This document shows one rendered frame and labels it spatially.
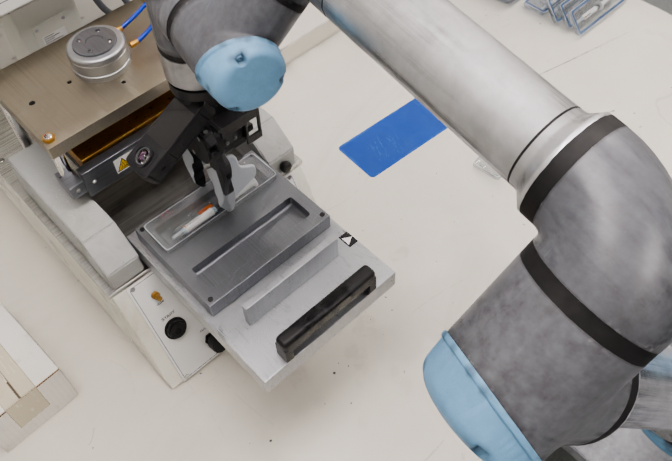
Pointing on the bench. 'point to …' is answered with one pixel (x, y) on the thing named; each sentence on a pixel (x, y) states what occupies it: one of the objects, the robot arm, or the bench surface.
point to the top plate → (85, 79)
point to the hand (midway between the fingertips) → (210, 194)
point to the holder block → (242, 243)
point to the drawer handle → (315, 318)
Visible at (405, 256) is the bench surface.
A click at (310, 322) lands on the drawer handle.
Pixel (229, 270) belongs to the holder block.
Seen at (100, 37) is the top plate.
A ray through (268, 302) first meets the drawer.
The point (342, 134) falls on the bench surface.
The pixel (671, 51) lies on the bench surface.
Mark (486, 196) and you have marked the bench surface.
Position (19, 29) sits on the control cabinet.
